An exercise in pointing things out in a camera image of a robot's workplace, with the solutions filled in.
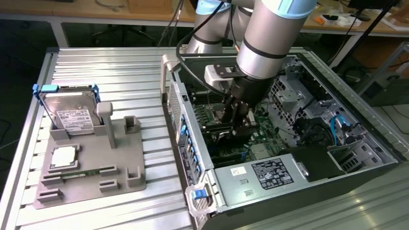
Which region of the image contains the black stand pole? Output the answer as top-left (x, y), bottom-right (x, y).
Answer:
top-left (357, 0), bottom-right (403, 48)

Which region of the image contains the robot wrist cable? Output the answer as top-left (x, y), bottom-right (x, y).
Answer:
top-left (175, 0), bottom-right (239, 97)

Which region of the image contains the blue wire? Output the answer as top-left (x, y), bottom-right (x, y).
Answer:
top-left (331, 114), bottom-right (351, 147)

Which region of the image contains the black monitor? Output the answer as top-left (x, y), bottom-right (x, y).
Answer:
top-left (347, 0), bottom-right (400, 10)

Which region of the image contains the graphics card with metal bracket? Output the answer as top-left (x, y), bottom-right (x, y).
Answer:
top-left (205, 126), bottom-right (253, 148)

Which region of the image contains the open black PC case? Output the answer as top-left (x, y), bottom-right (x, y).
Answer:
top-left (159, 53), bottom-right (404, 230)

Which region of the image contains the hard disk with blue bracket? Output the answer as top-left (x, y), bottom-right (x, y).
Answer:
top-left (31, 84), bottom-right (103, 137)

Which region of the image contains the black RAM slot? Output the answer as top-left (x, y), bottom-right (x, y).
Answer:
top-left (191, 92), bottom-right (224, 99)
top-left (192, 96), bottom-right (227, 104)

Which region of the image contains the aluminium profile frame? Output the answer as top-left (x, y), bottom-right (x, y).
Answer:
top-left (357, 42), bottom-right (409, 96)

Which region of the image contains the silver CPU chip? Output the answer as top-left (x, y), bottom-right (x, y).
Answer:
top-left (51, 148), bottom-right (78, 170)

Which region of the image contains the green motherboard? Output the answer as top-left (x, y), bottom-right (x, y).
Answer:
top-left (191, 92), bottom-right (288, 168)

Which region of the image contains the white holder with black insert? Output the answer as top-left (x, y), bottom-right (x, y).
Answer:
top-left (315, 13), bottom-right (363, 27)

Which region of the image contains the grey power supply unit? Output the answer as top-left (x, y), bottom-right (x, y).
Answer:
top-left (213, 153), bottom-right (311, 208)

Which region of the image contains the silver chipset heatsink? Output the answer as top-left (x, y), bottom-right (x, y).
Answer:
top-left (251, 144), bottom-right (269, 161)

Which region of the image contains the dark grey cabinet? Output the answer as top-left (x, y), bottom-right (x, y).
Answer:
top-left (363, 71), bottom-right (409, 107)

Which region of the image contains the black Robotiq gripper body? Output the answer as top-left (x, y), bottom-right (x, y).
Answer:
top-left (229, 76), bottom-right (273, 109)

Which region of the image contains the wooden desk white frame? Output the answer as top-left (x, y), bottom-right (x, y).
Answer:
top-left (0, 0), bottom-right (196, 48)
top-left (299, 0), bottom-right (409, 69)

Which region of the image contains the black wire bundle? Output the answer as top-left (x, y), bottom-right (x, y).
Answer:
top-left (292, 117), bottom-right (335, 147)

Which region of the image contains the CPU socket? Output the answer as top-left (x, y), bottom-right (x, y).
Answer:
top-left (207, 103), bottom-right (227, 123)

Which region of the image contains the grey plastic parts rack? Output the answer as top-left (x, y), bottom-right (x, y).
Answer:
top-left (34, 102), bottom-right (148, 210)

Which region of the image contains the grey disk bay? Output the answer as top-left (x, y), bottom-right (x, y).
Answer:
top-left (328, 140), bottom-right (389, 173)

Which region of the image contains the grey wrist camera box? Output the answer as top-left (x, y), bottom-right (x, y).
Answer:
top-left (204, 64), bottom-right (249, 91)

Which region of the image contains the perforated grey drive cage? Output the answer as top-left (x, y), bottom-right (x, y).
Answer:
top-left (269, 74), bottom-right (319, 125)

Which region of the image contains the white flat box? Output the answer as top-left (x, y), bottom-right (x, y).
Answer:
top-left (380, 14), bottom-right (409, 31)

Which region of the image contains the black expansion slot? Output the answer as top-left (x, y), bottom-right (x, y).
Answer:
top-left (211, 153), bottom-right (244, 167)

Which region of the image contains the green RAM stick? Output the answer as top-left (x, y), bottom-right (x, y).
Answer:
top-left (60, 169), bottom-right (103, 179)

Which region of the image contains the installed black RAM stick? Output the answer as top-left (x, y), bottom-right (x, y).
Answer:
top-left (204, 123), bottom-right (229, 135)

